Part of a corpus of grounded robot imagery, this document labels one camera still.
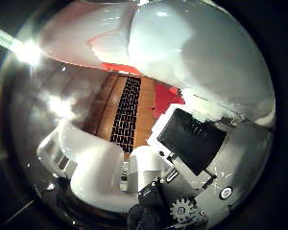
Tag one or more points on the white spray bottle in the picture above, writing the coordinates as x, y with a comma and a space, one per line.
208, 51

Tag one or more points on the red chair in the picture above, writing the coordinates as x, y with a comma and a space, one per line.
164, 99

